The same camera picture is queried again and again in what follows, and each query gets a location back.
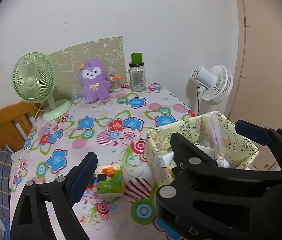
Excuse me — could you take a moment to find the glass jar green lid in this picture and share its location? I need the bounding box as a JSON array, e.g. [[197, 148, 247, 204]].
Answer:
[[128, 53, 146, 92]]

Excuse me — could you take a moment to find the yellow cartoon fabric storage box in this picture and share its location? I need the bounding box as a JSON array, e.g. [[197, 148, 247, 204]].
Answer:
[[145, 111, 259, 186]]

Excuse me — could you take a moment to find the toothpick cup orange lid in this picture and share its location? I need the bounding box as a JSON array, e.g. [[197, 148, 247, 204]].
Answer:
[[109, 75, 123, 92]]

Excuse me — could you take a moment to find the floral tablecloth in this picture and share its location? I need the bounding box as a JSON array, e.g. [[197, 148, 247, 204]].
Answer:
[[10, 82, 195, 239]]

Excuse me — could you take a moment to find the green cartoon wall mat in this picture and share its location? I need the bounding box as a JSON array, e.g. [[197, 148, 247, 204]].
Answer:
[[48, 36, 127, 99]]

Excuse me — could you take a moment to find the green tissue pack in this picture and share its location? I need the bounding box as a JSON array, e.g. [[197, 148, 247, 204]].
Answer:
[[96, 163, 125, 198]]

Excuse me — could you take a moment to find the orange wooden chair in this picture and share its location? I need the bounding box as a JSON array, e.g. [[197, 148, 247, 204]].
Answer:
[[0, 101, 37, 152]]

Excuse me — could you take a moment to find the green desk fan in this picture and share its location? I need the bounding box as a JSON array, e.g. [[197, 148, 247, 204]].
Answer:
[[12, 52, 71, 121]]

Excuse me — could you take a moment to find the white standing fan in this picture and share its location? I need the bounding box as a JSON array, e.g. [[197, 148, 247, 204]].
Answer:
[[191, 64, 234, 114]]

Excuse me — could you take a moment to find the purple plush toy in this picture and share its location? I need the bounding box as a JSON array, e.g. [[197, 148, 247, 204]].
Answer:
[[79, 59, 110, 104]]

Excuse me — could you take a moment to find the clear plastic tissue package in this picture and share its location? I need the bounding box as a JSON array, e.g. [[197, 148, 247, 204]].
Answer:
[[202, 112, 226, 167]]

